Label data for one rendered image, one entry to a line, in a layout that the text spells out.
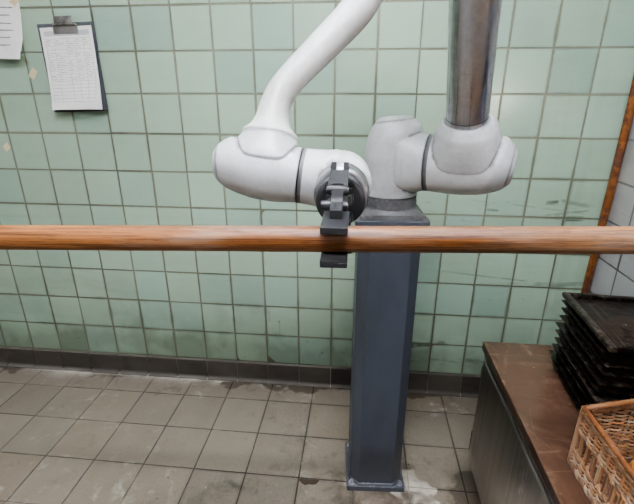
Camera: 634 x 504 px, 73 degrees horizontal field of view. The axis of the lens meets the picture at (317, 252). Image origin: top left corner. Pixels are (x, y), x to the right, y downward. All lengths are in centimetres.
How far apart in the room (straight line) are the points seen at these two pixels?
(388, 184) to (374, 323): 42
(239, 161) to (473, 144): 58
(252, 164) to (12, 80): 158
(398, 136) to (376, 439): 100
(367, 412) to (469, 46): 110
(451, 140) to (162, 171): 124
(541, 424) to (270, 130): 93
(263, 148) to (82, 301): 173
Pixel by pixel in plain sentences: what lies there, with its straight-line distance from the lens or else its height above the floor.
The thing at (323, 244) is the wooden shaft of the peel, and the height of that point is 118.
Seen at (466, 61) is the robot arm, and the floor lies 139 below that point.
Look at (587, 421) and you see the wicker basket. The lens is 106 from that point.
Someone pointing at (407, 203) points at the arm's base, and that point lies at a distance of 122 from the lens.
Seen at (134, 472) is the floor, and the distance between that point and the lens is 192.
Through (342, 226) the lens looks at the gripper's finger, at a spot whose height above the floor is 120.
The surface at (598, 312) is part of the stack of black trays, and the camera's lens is 132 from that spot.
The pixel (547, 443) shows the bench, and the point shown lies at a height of 58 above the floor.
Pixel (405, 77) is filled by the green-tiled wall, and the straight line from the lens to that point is 172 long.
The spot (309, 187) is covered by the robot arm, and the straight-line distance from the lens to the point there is 75.
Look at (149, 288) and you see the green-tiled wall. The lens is 215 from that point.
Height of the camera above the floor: 133
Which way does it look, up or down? 21 degrees down
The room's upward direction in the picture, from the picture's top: straight up
